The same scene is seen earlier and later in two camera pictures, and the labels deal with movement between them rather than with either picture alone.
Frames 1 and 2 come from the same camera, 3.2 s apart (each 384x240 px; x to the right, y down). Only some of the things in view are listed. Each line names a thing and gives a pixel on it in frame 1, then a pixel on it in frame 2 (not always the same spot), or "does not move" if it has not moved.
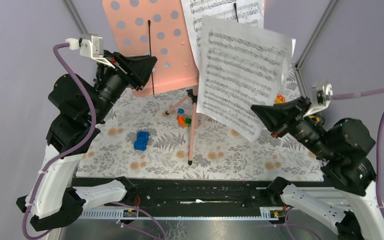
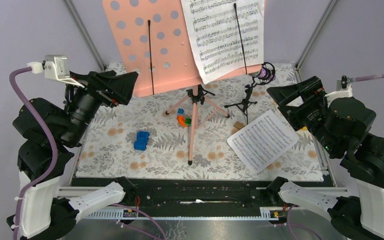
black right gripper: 278,117 → 309,88
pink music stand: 158,29 does not move
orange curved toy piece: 181,121 does not move
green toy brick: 188,121 does not move
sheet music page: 240,66 → 260,143
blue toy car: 142,139 does not move
